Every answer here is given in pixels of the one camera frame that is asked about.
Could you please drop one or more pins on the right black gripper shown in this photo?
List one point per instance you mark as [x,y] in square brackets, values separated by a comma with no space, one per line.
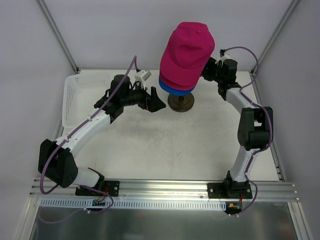
[208,70]

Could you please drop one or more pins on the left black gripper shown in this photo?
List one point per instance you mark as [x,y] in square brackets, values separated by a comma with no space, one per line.
[147,100]

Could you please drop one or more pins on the blue cap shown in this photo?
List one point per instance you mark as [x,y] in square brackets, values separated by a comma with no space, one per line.
[180,75]

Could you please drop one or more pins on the pink cap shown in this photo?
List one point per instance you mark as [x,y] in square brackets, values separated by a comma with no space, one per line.
[190,44]
[176,86]

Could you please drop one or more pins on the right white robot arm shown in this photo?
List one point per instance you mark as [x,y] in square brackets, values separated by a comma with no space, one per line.
[254,134]

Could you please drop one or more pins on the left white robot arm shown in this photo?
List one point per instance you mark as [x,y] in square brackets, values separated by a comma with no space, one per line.
[57,159]

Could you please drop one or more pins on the white plastic basket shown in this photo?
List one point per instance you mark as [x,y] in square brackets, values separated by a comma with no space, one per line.
[81,92]

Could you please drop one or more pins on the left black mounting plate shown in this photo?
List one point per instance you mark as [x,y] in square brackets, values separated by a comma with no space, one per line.
[110,187]

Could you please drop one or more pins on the black mounting plate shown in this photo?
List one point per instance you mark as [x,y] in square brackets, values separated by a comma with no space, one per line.
[110,187]
[223,190]

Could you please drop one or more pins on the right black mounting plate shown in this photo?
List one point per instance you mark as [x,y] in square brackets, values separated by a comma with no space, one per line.
[223,190]

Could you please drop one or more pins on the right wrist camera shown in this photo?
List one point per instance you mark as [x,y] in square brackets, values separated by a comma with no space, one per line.
[224,55]

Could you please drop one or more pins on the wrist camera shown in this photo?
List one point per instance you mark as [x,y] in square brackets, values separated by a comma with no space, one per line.
[224,55]
[142,76]

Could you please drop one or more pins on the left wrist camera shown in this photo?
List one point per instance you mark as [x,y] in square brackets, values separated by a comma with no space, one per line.
[142,76]

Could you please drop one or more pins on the white slotted cable duct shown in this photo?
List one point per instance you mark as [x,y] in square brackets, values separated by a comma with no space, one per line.
[90,203]

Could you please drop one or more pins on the aluminium rail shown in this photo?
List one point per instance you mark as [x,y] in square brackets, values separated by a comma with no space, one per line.
[195,190]

